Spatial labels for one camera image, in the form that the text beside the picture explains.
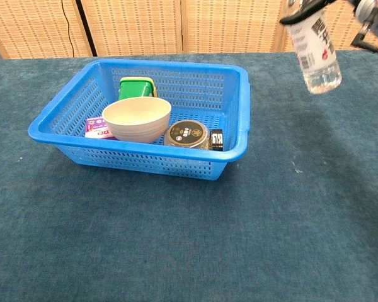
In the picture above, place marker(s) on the right black-silver robot hand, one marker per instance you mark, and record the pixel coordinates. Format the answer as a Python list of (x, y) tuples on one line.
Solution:
[(297, 15)]

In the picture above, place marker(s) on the clear white-label water bottle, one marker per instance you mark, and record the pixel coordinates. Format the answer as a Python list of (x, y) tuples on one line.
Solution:
[(318, 56)]

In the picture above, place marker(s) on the round jar with black cap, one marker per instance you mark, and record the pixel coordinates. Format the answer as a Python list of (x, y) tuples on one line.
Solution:
[(186, 135)]

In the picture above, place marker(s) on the green container with yellow lid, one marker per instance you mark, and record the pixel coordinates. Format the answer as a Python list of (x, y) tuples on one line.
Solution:
[(134, 89)]

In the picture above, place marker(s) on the beige bowl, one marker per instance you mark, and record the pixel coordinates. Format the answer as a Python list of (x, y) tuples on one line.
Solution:
[(138, 122)]

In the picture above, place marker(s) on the small purple box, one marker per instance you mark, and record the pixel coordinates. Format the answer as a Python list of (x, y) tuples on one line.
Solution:
[(96, 129)]

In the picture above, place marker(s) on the blue perforated plastic basket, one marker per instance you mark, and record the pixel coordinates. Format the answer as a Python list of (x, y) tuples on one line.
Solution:
[(145, 160)]

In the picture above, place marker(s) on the bamboo folding screen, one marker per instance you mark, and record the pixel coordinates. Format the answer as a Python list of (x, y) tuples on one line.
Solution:
[(138, 28)]

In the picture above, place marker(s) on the teal table mat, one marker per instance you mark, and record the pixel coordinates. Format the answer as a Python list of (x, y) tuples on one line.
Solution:
[(176, 236)]

